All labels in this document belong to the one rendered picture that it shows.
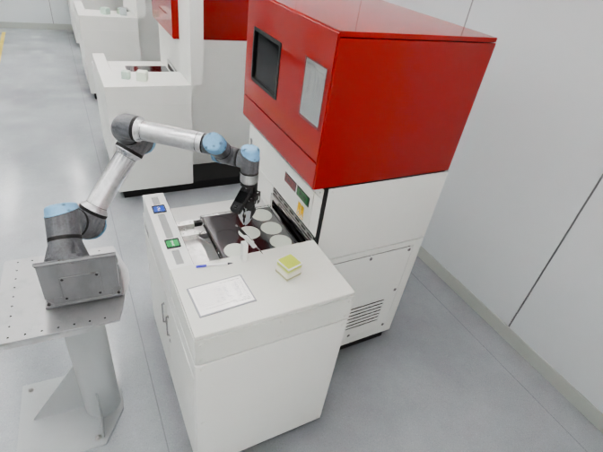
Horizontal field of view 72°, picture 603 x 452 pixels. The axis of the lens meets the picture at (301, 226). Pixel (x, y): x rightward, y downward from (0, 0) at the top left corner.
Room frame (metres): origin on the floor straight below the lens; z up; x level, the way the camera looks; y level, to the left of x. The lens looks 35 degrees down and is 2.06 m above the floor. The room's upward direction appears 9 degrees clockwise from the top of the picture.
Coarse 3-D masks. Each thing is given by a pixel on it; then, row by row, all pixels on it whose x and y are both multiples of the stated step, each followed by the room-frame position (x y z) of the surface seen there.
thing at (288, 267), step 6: (282, 258) 1.23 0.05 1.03; (288, 258) 1.23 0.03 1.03; (294, 258) 1.24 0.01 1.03; (282, 264) 1.20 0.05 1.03; (288, 264) 1.20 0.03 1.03; (294, 264) 1.21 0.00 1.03; (300, 264) 1.21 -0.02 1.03; (276, 270) 1.21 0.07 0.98; (282, 270) 1.19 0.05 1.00; (288, 270) 1.17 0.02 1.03; (294, 270) 1.20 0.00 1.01; (300, 270) 1.22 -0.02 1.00; (282, 276) 1.19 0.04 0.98; (288, 276) 1.17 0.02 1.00; (294, 276) 1.20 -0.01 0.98
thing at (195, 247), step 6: (192, 240) 1.43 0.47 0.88; (198, 240) 1.44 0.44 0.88; (186, 246) 1.39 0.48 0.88; (192, 246) 1.40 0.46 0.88; (198, 246) 1.40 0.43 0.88; (192, 252) 1.36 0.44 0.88; (198, 252) 1.36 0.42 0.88; (204, 252) 1.37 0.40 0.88; (192, 258) 1.32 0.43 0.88; (198, 258) 1.32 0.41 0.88; (204, 258) 1.33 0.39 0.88
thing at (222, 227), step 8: (264, 208) 1.75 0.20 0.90; (208, 216) 1.61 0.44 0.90; (216, 216) 1.62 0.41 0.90; (224, 216) 1.63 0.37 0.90; (232, 216) 1.64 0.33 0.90; (272, 216) 1.70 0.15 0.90; (208, 224) 1.55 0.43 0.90; (216, 224) 1.56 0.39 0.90; (224, 224) 1.57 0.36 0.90; (232, 224) 1.58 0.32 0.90; (240, 224) 1.59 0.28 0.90; (248, 224) 1.59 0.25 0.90; (256, 224) 1.60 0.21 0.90; (280, 224) 1.64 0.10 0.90; (216, 232) 1.49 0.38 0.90; (224, 232) 1.51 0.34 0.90; (232, 232) 1.52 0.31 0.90; (264, 232) 1.55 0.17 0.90; (280, 232) 1.57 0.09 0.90; (288, 232) 1.58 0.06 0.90; (216, 240) 1.44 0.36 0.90; (224, 240) 1.45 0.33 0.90; (232, 240) 1.46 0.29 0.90; (240, 240) 1.46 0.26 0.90; (256, 240) 1.48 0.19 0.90; (264, 240) 1.49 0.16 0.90; (248, 248) 1.42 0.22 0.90; (256, 248) 1.43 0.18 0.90; (264, 248) 1.44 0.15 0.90; (224, 256) 1.34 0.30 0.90
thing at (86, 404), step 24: (72, 336) 1.04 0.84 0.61; (96, 336) 1.08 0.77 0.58; (72, 360) 1.05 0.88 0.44; (96, 360) 1.06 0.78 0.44; (48, 384) 1.16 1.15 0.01; (72, 384) 1.07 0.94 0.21; (96, 384) 1.05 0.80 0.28; (24, 408) 1.02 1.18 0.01; (48, 408) 1.01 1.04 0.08; (72, 408) 1.05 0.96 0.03; (96, 408) 1.04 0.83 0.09; (120, 408) 1.10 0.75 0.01; (24, 432) 0.92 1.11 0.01; (48, 432) 0.93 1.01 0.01; (72, 432) 0.95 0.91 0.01; (96, 432) 0.97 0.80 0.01
